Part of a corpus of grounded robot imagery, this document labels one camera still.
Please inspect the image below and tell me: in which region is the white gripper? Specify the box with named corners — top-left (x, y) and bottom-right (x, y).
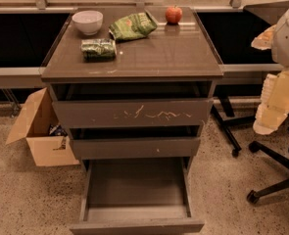
top-left (251, 9), bottom-right (289, 135)

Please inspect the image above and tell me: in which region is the green soda can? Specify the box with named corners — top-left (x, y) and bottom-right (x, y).
top-left (80, 38), bottom-right (117, 60)

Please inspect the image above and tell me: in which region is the grey top drawer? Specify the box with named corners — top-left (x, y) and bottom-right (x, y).
top-left (51, 82), bottom-right (215, 129)

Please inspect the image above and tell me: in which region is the grey drawer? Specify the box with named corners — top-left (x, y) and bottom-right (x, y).
top-left (51, 82), bottom-right (215, 129)
top-left (71, 126), bottom-right (200, 160)
top-left (71, 158), bottom-right (204, 235)

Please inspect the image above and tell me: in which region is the grey drawer cabinet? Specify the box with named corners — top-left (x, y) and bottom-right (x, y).
top-left (40, 5), bottom-right (224, 173)

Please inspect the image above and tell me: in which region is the grey middle drawer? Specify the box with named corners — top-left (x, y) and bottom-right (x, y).
top-left (71, 126), bottom-right (200, 160)

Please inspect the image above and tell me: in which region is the grey bottom drawer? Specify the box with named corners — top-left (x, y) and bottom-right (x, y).
top-left (71, 158), bottom-right (204, 235)

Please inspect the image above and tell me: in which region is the red apple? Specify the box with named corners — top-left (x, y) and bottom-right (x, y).
top-left (165, 6), bottom-right (182, 24)

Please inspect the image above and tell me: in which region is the green chip bag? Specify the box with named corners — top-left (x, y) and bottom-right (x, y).
top-left (109, 12), bottom-right (157, 41)

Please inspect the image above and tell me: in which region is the white bowl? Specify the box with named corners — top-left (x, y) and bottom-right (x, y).
top-left (72, 10), bottom-right (103, 35)

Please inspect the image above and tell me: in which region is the cardboard box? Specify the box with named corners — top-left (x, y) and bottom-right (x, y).
top-left (6, 88), bottom-right (79, 166)

